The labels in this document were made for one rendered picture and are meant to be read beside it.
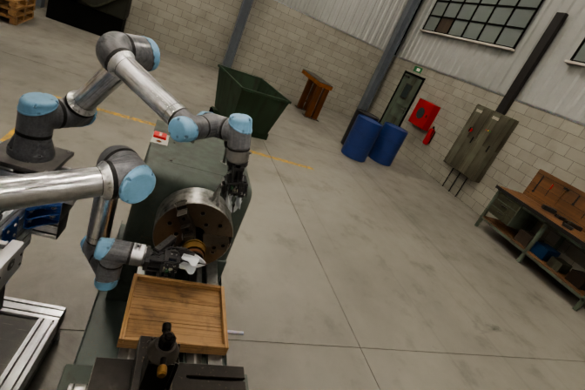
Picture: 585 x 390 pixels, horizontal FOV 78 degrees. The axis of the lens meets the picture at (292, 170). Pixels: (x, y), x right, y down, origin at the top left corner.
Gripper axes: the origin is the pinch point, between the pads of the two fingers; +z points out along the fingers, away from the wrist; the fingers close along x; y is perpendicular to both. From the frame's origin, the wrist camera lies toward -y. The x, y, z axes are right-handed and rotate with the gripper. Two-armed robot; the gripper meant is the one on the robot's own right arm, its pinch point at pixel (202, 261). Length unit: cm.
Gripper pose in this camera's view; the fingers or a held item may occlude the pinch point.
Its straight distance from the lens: 141.5
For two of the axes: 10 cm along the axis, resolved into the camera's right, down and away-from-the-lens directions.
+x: 3.8, -8.6, -3.4
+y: 2.0, 4.4, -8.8
